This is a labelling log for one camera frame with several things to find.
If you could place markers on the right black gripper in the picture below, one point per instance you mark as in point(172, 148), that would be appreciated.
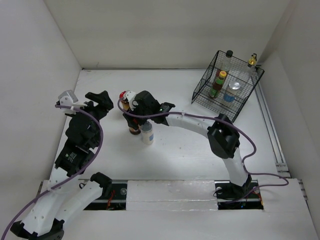
point(131, 122)

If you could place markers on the red lid chili jar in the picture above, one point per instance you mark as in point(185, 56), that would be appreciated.
point(133, 130)

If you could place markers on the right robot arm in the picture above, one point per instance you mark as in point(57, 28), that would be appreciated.
point(224, 139)

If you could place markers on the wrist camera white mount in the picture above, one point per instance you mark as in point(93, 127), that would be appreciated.
point(67, 98)
point(129, 97)

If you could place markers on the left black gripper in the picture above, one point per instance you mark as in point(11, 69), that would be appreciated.
point(102, 99)

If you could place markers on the black wire rack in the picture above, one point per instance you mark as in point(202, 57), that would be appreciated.
point(227, 84)

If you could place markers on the silver lid salt jar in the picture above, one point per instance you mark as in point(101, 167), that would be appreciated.
point(147, 133)

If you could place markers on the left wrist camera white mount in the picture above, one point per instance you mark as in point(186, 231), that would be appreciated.
point(67, 98)

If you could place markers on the sauce bottle yellow cap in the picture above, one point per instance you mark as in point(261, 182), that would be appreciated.
point(217, 85)

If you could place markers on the clear glass bottle gold pourer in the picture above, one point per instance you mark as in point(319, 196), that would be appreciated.
point(246, 72)

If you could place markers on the silver lid white jar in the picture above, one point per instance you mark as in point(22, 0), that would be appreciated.
point(231, 91)

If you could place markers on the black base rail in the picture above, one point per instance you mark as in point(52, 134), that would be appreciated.
point(116, 199)

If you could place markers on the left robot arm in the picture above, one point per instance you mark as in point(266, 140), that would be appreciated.
point(46, 216)

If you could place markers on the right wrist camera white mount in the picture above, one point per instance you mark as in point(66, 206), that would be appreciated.
point(129, 97)

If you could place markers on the small red lid jar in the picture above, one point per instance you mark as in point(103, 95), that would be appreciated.
point(124, 101)

